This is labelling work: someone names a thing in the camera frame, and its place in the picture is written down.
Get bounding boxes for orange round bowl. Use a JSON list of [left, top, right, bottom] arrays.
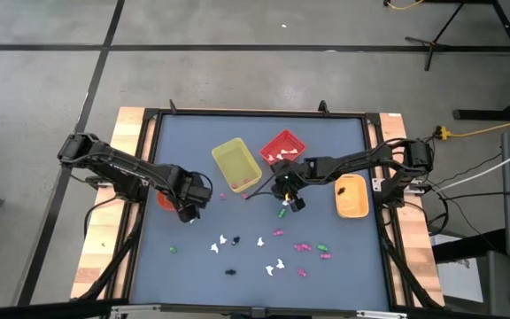
[[156, 190, 181, 213]]

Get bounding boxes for red slotted basket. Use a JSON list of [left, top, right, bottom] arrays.
[[259, 128, 308, 166]]

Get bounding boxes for yellow translucent bin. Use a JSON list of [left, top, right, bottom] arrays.
[[211, 136, 264, 194]]

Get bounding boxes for black floor beam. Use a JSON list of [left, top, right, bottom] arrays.
[[431, 228, 510, 262]]

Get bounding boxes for black tripod stand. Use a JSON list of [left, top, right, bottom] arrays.
[[404, 2, 467, 72]]

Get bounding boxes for white box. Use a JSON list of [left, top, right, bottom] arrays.
[[436, 259, 486, 305]]

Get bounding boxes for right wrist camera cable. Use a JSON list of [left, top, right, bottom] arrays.
[[244, 176, 282, 200]]

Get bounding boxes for mustard yellow handled bin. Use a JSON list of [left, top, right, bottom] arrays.
[[334, 173, 371, 220]]

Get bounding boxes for black table frame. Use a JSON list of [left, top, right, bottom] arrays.
[[69, 99, 446, 319]]

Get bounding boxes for silver aluminium bracket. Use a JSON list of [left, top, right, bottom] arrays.
[[355, 310, 409, 319], [111, 303, 162, 315]]

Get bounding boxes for yellow extension cord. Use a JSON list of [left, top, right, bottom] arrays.
[[435, 113, 510, 141]]

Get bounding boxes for white cable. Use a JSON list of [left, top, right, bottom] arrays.
[[434, 139, 510, 194]]

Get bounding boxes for black desk leg frame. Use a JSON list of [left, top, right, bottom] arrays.
[[452, 0, 510, 121]]

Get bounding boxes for yellow floor cable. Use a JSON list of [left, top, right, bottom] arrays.
[[382, 0, 427, 11]]

